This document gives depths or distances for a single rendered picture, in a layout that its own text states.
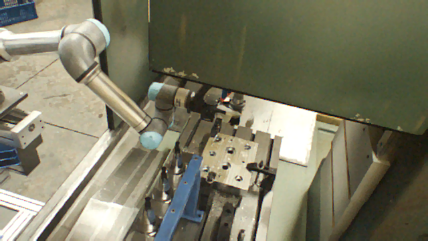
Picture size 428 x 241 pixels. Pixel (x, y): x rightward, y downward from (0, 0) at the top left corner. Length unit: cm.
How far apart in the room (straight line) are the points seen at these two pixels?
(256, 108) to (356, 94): 144
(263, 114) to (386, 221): 129
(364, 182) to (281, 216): 79
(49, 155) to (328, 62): 251
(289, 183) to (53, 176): 174
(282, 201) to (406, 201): 98
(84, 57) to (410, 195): 102
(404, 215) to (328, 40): 52
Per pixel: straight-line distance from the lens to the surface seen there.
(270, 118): 216
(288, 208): 185
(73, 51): 119
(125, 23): 171
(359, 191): 112
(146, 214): 92
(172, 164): 107
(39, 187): 275
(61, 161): 289
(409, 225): 106
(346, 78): 76
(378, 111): 82
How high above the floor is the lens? 204
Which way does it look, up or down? 39 degrees down
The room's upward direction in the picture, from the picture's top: 8 degrees clockwise
